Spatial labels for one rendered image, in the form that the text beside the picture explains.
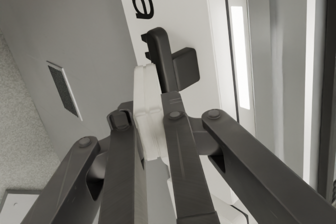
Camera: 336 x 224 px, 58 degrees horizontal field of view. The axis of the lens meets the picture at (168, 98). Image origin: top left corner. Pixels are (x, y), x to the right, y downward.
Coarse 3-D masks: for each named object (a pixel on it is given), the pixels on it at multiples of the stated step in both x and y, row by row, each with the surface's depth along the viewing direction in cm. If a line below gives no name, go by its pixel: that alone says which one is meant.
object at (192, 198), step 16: (176, 112) 15; (176, 128) 14; (176, 144) 13; (192, 144) 13; (176, 160) 12; (192, 160) 12; (176, 176) 11; (192, 176) 11; (176, 192) 10; (192, 192) 10; (208, 192) 10; (176, 208) 10; (192, 208) 10; (208, 208) 10
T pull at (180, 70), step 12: (156, 36) 20; (156, 48) 20; (168, 48) 21; (192, 48) 23; (156, 60) 21; (168, 60) 21; (180, 60) 22; (192, 60) 23; (168, 72) 21; (180, 72) 22; (192, 72) 23; (168, 84) 22; (180, 84) 23
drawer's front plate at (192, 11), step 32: (128, 0) 27; (160, 0) 24; (192, 0) 21; (224, 0) 21; (192, 32) 22; (224, 32) 22; (224, 64) 23; (192, 96) 26; (224, 96) 24; (224, 192) 29
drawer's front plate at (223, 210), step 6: (168, 180) 38; (168, 186) 38; (216, 198) 33; (174, 204) 39; (216, 204) 33; (222, 204) 32; (228, 204) 32; (174, 210) 40; (216, 210) 32; (222, 210) 32; (228, 210) 32; (234, 210) 32; (222, 216) 31; (228, 216) 31; (234, 216) 31; (240, 216) 31; (222, 222) 32; (228, 222) 31; (234, 222) 30; (240, 222) 31; (246, 222) 31
